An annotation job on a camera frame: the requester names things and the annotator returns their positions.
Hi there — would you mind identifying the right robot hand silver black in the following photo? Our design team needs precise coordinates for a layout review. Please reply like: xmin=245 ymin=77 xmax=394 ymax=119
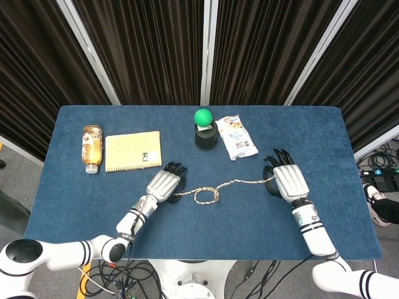
xmin=262 ymin=148 xmax=310 ymax=204

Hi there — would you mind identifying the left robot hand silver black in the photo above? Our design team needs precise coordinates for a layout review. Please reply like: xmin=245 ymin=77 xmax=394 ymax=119
xmin=145 ymin=161 xmax=189 ymax=205

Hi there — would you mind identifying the beige braided rope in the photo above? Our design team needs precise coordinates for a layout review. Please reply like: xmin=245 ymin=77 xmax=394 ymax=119
xmin=173 ymin=177 xmax=277 ymax=206

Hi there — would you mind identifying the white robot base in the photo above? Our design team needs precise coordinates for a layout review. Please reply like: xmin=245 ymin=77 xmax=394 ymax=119
xmin=149 ymin=260 xmax=238 ymax=299

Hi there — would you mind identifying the yellow spiral notebook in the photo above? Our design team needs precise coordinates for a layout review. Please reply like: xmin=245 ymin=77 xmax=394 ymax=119
xmin=104 ymin=130 xmax=163 ymax=173

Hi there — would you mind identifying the black mesh pen holder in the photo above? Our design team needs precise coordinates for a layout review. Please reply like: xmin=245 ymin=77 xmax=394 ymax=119
xmin=193 ymin=123 xmax=219 ymax=153

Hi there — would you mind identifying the white snack bag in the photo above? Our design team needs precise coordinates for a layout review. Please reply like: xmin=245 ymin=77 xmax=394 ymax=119
xmin=214 ymin=115 xmax=259 ymax=161

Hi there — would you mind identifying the blue table cloth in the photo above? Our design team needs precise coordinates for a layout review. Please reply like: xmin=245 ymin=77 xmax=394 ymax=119
xmin=24 ymin=105 xmax=383 ymax=261

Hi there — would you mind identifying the green ball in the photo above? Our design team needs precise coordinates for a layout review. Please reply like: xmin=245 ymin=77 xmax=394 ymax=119
xmin=193 ymin=108 xmax=214 ymax=127

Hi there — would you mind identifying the amber tea plastic bottle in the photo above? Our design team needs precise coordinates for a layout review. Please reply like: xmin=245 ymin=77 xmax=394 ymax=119
xmin=81 ymin=124 xmax=103 ymax=174

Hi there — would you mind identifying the black power strip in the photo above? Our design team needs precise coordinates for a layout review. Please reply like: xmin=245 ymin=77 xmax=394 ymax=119
xmin=358 ymin=169 xmax=399 ymax=191

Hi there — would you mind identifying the white sneaker with black sock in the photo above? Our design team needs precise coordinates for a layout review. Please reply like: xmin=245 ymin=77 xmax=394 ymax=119
xmin=362 ymin=183 xmax=399 ymax=227

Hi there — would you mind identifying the dark brown curtain panel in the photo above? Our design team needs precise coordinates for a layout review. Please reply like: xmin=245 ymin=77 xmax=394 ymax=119
xmin=0 ymin=0 xmax=113 ymax=163
xmin=73 ymin=0 xmax=206 ymax=106
xmin=210 ymin=0 xmax=352 ymax=106
xmin=294 ymin=0 xmax=399 ymax=153

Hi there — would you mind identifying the black forearm cable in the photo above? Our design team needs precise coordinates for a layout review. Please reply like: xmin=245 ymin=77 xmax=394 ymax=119
xmin=129 ymin=199 xmax=149 ymax=239

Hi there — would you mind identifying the coiled black cable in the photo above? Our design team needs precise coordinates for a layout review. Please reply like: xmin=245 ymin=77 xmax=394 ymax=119
xmin=358 ymin=141 xmax=399 ymax=172

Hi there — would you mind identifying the white partition base rail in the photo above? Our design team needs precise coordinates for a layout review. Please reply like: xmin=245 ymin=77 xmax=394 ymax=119
xmin=353 ymin=133 xmax=399 ymax=160
xmin=0 ymin=135 xmax=45 ymax=168

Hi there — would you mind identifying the black floor cable tangle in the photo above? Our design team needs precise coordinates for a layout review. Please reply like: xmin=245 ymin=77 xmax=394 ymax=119
xmin=77 ymin=242 xmax=175 ymax=299

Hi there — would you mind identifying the white partition post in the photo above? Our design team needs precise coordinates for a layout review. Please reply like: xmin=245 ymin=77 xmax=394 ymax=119
xmin=55 ymin=0 xmax=121 ymax=106
xmin=283 ymin=0 xmax=361 ymax=106
xmin=200 ymin=0 xmax=219 ymax=106

